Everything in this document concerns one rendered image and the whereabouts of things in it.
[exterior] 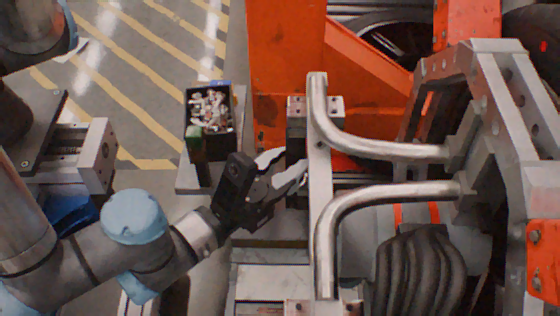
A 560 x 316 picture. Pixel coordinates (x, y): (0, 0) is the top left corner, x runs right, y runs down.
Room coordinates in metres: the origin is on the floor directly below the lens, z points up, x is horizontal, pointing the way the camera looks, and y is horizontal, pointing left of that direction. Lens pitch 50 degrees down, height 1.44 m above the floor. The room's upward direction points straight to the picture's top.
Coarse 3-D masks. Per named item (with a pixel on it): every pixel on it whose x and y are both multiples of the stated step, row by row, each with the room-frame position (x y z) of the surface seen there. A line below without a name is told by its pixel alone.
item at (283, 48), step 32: (256, 0) 0.79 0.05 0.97; (288, 0) 0.79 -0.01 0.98; (320, 0) 0.79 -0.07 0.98; (256, 32) 0.79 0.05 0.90; (288, 32) 0.79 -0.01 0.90; (320, 32) 0.79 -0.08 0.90; (256, 64) 0.79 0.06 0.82; (288, 64) 0.79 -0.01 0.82; (320, 64) 0.79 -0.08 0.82; (256, 96) 0.79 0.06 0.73; (256, 128) 0.79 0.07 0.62
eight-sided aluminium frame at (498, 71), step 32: (448, 64) 0.50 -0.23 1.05; (480, 64) 0.41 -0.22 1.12; (512, 64) 0.42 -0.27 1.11; (416, 96) 0.58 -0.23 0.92; (448, 96) 0.58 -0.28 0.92; (480, 96) 0.38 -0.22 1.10; (512, 96) 0.39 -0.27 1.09; (544, 96) 0.36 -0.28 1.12; (416, 128) 0.58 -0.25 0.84; (512, 128) 0.31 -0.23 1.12; (544, 128) 0.32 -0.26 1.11; (512, 160) 0.28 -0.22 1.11; (544, 160) 0.27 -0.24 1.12; (512, 192) 0.25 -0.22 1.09; (544, 192) 0.24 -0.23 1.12; (512, 224) 0.23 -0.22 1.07; (512, 256) 0.21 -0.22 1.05; (512, 288) 0.18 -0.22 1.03
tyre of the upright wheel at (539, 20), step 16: (512, 16) 0.54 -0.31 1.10; (528, 16) 0.50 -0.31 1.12; (544, 16) 0.47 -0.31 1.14; (512, 32) 0.52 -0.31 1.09; (528, 32) 0.49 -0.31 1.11; (544, 32) 0.46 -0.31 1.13; (528, 48) 0.47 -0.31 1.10; (544, 48) 0.44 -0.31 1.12; (544, 64) 0.43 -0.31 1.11; (448, 112) 0.62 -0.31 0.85; (432, 176) 0.58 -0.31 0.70
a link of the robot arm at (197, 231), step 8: (184, 216) 0.39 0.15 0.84; (192, 216) 0.39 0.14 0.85; (200, 216) 0.39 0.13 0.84; (176, 224) 0.37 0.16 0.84; (184, 224) 0.37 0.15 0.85; (192, 224) 0.37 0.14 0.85; (200, 224) 0.37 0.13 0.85; (208, 224) 0.38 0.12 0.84; (184, 232) 0.36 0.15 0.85; (192, 232) 0.36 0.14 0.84; (200, 232) 0.36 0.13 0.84; (208, 232) 0.36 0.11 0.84; (192, 240) 0.35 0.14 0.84; (200, 240) 0.35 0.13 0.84; (208, 240) 0.35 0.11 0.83; (216, 240) 0.36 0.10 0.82; (200, 248) 0.34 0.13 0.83; (208, 248) 0.35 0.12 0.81; (216, 248) 0.36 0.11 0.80; (200, 256) 0.33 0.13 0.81; (208, 256) 0.34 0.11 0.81
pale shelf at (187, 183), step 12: (240, 96) 1.10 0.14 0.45; (240, 108) 1.04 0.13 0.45; (240, 120) 0.99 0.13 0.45; (240, 132) 0.94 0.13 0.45; (240, 144) 0.89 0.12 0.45; (180, 168) 0.80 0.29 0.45; (192, 168) 0.80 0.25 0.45; (216, 168) 0.80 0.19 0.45; (180, 180) 0.76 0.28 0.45; (192, 180) 0.76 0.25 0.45; (216, 180) 0.76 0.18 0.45; (180, 192) 0.73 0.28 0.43; (192, 192) 0.73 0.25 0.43; (204, 192) 0.73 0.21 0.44
